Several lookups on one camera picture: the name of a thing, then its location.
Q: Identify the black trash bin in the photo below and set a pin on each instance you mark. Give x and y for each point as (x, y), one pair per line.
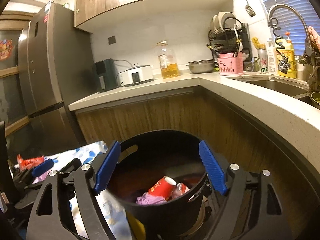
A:
(160, 215)

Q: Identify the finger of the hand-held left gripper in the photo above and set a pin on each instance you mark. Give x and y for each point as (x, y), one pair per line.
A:
(42, 166)
(71, 165)

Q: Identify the white electric cooker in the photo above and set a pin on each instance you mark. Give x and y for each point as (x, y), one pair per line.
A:
(136, 76)

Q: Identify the curved steel faucet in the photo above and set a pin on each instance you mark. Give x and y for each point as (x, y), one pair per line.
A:
(287, 6)

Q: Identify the large red paper cup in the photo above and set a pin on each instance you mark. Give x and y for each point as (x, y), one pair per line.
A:
(160, 188)

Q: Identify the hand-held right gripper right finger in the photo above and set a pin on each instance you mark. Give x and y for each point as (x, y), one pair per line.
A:
(212, 170)

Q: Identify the black air fryer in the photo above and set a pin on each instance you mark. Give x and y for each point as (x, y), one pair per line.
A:
(105, 75)

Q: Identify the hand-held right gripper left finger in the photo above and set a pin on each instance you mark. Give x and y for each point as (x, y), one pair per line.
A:
(107, 167)

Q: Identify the cooking oil bottle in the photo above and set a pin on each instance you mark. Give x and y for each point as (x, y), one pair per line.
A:
(168, 65)

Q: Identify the yellow dish soap bottle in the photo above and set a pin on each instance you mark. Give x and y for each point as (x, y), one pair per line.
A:
(290, 55)

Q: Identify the blue floral tablecloth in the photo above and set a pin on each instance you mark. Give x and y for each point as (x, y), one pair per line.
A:
(87, 152)

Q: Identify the stainless steel pot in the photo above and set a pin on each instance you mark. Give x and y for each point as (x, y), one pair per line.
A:
(201, 67)

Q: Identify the stainless steel sink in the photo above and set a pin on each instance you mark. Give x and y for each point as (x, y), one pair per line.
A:
(275, 86)

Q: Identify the white pump bottle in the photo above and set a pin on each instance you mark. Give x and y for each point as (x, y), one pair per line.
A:
(272, 60)

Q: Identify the large red printed plastic bag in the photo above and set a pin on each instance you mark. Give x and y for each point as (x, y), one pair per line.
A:
(30, 162)

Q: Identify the pink utensil basket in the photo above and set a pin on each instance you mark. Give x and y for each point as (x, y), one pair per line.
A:
(230, 65)

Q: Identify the red round door decoration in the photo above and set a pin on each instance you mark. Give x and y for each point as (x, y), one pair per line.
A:
(6, 49)

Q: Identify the dark wall socket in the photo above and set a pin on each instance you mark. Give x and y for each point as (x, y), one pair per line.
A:
(112, 40)

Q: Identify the clear red plastic bag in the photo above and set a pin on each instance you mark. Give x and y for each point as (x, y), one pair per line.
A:
(181, 188)

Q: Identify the pink dishcloth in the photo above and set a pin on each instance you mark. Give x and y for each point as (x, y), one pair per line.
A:
(314, 37)

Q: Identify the green beer can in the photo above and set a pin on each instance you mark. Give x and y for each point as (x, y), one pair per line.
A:
(263, 62)

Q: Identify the purple plastic bag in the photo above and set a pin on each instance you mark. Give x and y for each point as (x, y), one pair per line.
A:
(150, 200)

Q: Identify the grey refrigerator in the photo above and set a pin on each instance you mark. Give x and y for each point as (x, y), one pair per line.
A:
(50, 67)

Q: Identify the kitchen counter with wooden cabinets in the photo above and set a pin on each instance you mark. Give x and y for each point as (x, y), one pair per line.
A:
(250, 92)

